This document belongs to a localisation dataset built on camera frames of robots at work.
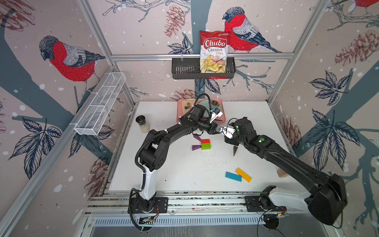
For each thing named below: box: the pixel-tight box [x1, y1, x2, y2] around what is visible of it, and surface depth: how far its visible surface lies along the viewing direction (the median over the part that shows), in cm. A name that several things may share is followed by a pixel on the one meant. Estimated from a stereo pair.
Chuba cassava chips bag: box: [199, 30, 230, 74], surface depth 87 cm
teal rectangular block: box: [225, 171, 243, 183], surface depth 84 cm
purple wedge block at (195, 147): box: [191, 145, 202, 152], surface depth 95 cm
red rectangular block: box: [200, 139, 211, 144], surface depth 99 cm
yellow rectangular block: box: [235, 167, 253, 183], surface depth 85 cm
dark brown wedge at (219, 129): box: [216, 125, 224, 134], surface depth 71 cm
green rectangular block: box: [201, 143, 211, 151], surface depth 95 cm
